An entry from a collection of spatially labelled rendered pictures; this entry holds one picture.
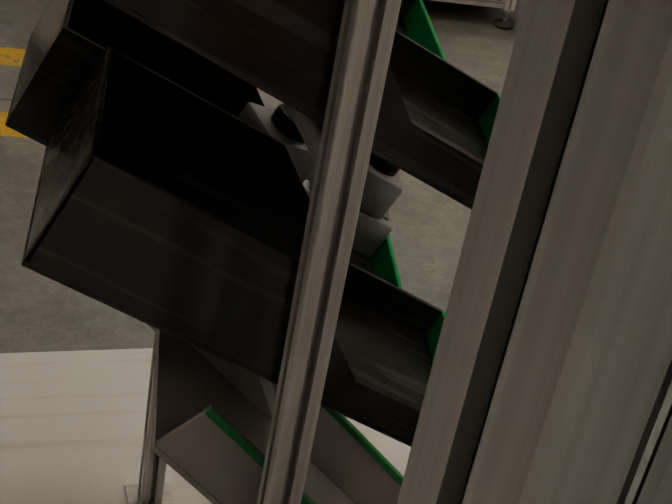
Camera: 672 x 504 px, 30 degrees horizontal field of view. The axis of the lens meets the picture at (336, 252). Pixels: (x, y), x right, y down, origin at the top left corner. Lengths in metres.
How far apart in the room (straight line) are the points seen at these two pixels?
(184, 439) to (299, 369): 0.10
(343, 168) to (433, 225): 2.80
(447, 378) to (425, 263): 3.06
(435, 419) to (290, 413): 0.50
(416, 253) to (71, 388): 2.05
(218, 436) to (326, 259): 0.15
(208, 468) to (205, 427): 0.03
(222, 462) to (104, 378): 0.57
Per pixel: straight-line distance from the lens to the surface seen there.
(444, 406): 0.16
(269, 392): 0.71
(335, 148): 0.58
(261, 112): 0.83
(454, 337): 0.15
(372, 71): 0.57
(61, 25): 0.76
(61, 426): 1.23
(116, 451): 1.21
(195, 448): 0.72
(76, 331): 2.79
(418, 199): 3.49
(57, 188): 0.65
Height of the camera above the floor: 1.67
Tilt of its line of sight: 32 degrees down
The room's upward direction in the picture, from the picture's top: 11 degrees clockwise
